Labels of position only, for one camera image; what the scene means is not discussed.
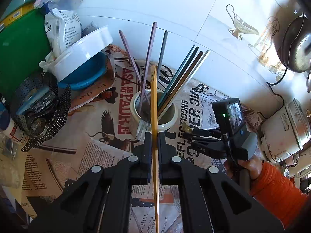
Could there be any black wok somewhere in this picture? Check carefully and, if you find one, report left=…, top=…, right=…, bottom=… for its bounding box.
left=272, top=13, right=311, bottom=73

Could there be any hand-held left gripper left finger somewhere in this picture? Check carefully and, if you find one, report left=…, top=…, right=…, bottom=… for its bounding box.
left=28, top=131, right=153, bottom=233

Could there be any gold chopstick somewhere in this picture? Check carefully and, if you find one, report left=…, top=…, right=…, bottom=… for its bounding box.
left=150, top=65, right=160, bottom=232

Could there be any purple chopstick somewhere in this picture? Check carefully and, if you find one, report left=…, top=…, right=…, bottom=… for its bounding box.
left=138, top=22, right=158, bottom=113
left=119, top=30, right=151, bottom=105

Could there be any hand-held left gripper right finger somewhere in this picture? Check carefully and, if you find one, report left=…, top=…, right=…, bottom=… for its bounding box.
left=158, top=131, right=285, bottom=233

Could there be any blue bowl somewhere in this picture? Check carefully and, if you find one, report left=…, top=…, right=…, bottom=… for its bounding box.
left=58, top=52, right=109, bottom=91

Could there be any small metal can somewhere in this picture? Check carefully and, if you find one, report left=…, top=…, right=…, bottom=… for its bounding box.
left=30, top=117, right=48, bottom=137

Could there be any white rice cooker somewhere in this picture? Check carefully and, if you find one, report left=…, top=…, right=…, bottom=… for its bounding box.
left=259, top=98, right=311, bottom=163

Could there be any black power cable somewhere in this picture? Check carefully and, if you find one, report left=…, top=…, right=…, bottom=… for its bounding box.
left=256, top=67, right=288, bottom=119

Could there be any flat yellow box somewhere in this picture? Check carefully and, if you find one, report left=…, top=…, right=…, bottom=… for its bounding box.
left=0, top=2, right=44, bottom=28

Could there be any white plastic tub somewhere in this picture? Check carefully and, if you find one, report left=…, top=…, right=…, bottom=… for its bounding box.
left=39, top=25, right=114, bottom=82

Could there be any green plastic bin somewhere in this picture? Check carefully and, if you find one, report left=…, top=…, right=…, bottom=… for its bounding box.
left=0, top=11, right=52, bottom=97

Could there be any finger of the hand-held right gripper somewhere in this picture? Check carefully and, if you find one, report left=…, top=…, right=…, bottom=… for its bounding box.
left=182, top=136, right=220, bottom=143
left=191, top=129, right=221, bottom=137

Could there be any white ceramic cup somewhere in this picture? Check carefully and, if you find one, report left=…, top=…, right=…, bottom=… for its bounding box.
left=129, top=89, right=178, bottom=140

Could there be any grey chopstick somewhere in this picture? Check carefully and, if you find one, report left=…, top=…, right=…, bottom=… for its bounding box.
left=155, top=31, right=169, bottom=80

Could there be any person's right hand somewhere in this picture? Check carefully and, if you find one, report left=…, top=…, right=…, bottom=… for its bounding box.
left=224, top=155, right=263, bottom=187

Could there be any printed newspaper tablecloth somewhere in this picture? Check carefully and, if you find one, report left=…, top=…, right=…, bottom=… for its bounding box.
left=21, top=45, right=263, bottom=233

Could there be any white powder bag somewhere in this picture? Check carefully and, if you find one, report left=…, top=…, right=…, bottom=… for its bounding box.
left=44, top=8, right=82, bottom=58

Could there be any clear plastic wrap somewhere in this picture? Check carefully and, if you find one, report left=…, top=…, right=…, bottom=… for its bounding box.
left=0, top=130, right=21, bottom=188

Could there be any white plastic bottle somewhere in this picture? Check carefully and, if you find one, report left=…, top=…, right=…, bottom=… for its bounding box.
left=0, top=102, right=30, bottom=146

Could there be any brown chopstick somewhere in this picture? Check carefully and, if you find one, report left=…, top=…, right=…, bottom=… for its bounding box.
left=162, top=51, right=204, bottom=112

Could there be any person's right forearm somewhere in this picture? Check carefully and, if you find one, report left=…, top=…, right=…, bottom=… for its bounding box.
left=249, top=162, right=309, bottom=230

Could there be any perforated steamer basket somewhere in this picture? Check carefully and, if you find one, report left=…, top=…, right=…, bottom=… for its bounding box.
left=10, top=72, right=72, bottom=152

